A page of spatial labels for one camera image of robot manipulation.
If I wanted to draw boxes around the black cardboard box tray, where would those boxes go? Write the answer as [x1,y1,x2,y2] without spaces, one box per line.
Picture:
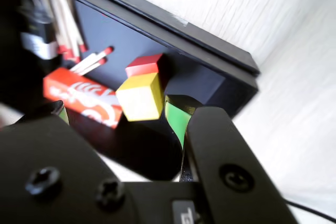
[0,0,259,183]

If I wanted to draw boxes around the small black white object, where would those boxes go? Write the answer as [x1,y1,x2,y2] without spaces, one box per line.
[17,0,60,61]

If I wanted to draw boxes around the orange red matchbox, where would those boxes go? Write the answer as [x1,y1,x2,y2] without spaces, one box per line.
[43,67,123,130]

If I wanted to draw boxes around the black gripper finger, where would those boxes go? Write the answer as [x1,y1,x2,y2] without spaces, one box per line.
[0,100,139,224]

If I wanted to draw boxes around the red wooden cube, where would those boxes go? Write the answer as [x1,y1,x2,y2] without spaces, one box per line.
[124,52,165,78]

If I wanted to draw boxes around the thin black robot wires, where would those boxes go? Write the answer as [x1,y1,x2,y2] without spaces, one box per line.
[285,198,336,222]

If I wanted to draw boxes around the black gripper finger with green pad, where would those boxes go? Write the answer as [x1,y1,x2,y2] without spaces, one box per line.
[164,94,299,224]

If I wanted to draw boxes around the wooden match red head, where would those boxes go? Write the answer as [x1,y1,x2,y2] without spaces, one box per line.
[68,46,115,74]
[76,57,107,76]
[56,0,81,63]
[48,0,68,54]
[65,0,89,53]

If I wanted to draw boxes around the yellow wooden cube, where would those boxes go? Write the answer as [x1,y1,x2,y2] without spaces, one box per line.
[115,71,165,122]

